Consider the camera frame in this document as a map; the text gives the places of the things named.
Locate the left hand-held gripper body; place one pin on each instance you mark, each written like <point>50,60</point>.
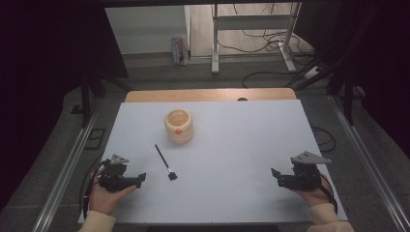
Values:
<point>112,179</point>

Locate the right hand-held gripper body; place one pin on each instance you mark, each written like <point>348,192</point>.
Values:
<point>304,179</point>

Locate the black brush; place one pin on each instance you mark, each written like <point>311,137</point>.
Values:
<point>172,176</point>

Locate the cream cup with orange mark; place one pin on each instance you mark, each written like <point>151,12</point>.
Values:
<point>179,130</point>

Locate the person's right hand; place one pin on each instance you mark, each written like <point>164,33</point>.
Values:
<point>317,197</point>

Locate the person's left hand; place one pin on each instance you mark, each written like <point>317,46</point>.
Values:
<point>103,199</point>

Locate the white table sheet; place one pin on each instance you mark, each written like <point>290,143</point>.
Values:
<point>232,161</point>

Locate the black metal stand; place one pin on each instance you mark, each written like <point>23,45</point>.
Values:
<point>85,103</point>
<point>348,103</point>

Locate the white power strip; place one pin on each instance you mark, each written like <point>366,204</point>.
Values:
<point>312,72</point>

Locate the wooden table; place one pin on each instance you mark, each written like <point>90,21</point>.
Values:
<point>209,95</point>

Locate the black curtain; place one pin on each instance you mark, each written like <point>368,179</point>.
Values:
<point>48,64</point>
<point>380,64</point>

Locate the colourful printed box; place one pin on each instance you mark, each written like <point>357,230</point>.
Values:
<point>180,50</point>

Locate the black floor bracket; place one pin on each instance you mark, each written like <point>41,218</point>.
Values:
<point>95,138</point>

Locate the aluminium rail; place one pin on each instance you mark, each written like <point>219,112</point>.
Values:
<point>64,177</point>
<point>370,161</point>

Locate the white metal stand frame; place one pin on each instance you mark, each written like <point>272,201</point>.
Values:
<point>215,42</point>

